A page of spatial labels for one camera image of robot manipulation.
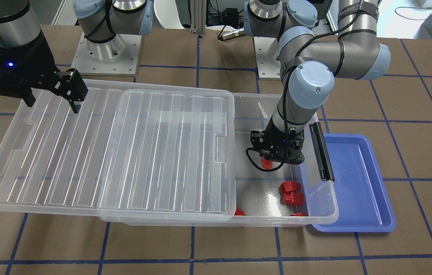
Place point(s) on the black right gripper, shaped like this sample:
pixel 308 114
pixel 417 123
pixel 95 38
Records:
pixel 41 60

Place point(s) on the clear plastic box lid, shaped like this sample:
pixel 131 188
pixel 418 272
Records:
pixel 153 153

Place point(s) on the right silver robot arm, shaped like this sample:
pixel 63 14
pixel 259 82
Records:
pixel 101 20

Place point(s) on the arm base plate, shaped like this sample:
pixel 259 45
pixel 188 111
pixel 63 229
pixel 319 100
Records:
pixel 267 58
pixel 118 57

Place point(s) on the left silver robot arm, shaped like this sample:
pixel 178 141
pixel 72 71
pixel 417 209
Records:
pixel 310 64

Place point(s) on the aluminium frame post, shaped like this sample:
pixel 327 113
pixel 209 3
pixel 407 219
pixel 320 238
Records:
pixel 198 16

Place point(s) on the black box handle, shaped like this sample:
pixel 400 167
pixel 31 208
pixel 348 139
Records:
pixel 321 152

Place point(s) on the clear plastic storage box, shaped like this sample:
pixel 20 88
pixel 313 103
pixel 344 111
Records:
pixel 258 193

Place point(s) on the blue plastic tray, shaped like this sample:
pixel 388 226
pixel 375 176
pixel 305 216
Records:
pixel 357 200

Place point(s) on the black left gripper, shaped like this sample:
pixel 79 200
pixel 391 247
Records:
pixel 257 139

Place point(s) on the white chair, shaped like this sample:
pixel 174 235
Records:
pixel 173 14

